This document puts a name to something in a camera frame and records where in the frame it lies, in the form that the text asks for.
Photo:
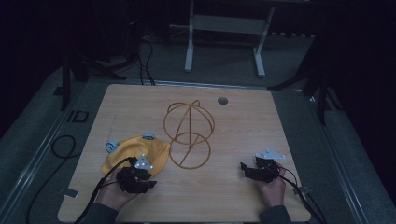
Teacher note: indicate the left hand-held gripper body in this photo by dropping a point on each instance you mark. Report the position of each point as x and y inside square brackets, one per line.
[134, 180]

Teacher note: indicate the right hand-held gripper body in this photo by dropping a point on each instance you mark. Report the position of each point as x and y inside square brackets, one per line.
[267, 169]

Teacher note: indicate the yellow hat with blue ears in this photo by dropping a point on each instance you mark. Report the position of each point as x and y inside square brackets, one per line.
[141, 149]

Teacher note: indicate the person's right hand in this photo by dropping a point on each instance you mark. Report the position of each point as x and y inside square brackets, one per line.
[274, 193]

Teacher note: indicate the person's left hand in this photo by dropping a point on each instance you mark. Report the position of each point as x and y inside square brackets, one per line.
[112, 194]

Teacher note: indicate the grey tape piece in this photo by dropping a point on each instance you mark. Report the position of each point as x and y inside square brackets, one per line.
[71, 193]

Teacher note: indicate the grey table grommet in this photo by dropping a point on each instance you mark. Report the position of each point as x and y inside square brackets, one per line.
[222, 100]

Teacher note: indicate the black tripod stand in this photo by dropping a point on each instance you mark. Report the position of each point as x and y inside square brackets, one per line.
[317, 81]
[81, 67]

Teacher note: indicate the white metal stand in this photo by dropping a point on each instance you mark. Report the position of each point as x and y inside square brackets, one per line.
[229, 25]

